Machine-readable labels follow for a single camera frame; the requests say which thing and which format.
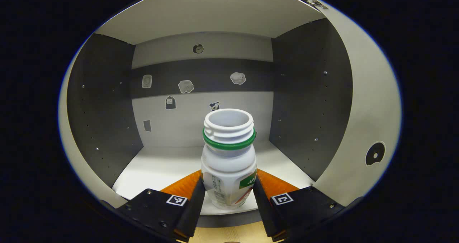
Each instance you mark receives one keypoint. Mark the white and grey cabinet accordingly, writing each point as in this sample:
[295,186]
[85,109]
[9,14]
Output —
[179,128]

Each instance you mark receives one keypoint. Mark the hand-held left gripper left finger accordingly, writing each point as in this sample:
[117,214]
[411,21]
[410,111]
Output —
[193,210]

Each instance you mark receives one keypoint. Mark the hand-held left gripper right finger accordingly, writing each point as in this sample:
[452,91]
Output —
[263,210]

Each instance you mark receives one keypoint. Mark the white cabinet door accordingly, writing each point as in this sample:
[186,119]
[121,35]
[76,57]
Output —
[365,110]
[86,175]

